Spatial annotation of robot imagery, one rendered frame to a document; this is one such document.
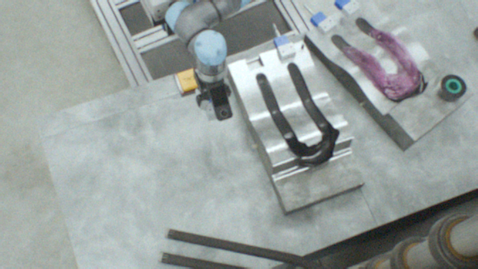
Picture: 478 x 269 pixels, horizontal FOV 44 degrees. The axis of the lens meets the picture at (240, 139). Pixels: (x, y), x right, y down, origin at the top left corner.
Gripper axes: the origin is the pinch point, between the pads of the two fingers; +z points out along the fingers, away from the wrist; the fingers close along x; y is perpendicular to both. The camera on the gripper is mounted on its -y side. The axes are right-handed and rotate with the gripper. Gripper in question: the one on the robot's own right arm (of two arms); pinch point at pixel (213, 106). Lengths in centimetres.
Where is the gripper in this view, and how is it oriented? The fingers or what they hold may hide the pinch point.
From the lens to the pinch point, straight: 175.9
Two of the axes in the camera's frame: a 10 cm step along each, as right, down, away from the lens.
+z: -0.4, 3.3, 9.4
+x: -9.3, 3.3, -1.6
